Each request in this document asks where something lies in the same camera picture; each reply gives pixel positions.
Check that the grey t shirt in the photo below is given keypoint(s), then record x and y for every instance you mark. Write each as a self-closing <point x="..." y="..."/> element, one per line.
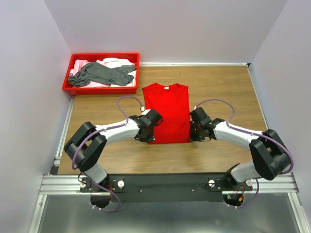
<point x="95" y="72"/>

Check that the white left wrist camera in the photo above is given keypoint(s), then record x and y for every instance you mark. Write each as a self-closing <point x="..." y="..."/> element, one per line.
<point x="144" y="111"/>

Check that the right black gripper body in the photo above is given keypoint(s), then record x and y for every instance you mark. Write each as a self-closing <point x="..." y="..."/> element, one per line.
<point x="195" y="133"/>

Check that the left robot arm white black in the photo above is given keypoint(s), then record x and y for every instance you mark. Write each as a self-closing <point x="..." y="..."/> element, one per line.
<point x="86" y="145"/>

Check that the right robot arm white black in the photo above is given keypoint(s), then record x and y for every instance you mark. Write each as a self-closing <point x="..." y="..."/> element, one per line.
<point x="270" y="157"/>

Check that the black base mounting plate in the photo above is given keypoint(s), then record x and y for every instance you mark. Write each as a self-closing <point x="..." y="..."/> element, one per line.
<point x="166" y="187"/>

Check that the red plastic bin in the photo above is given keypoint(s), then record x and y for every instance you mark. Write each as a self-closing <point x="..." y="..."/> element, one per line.
<point x="133" y="57"/>

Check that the red t shirt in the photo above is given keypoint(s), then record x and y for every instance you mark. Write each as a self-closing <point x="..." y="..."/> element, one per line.
<point x="172" y="103"/>

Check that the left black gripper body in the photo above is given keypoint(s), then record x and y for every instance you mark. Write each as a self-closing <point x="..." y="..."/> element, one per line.
<point x="149" y="137"/>

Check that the aluminium frame rail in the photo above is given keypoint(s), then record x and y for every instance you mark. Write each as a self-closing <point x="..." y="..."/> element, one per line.
<point x="69" y="185"/>

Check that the white t shirt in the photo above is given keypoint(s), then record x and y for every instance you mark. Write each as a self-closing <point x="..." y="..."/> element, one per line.
<point x="115" y="62"/>

